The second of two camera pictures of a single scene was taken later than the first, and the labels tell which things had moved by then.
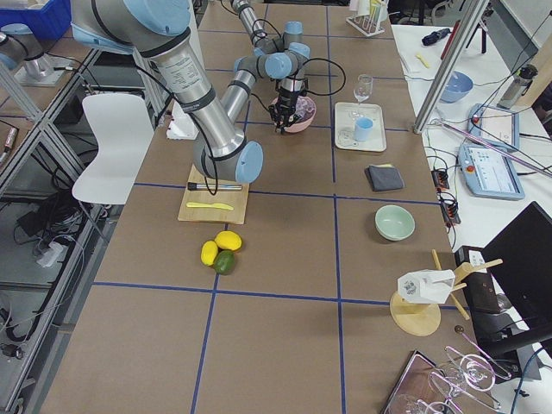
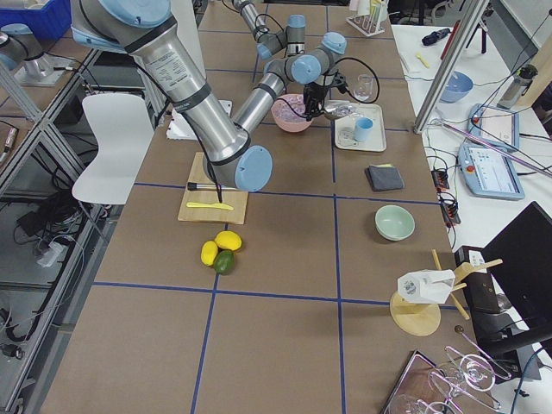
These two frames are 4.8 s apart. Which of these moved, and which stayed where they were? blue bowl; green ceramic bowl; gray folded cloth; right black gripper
Moved: right black gripper
Stayed: blue bowl; green ceramic bowl; gray folded cloth
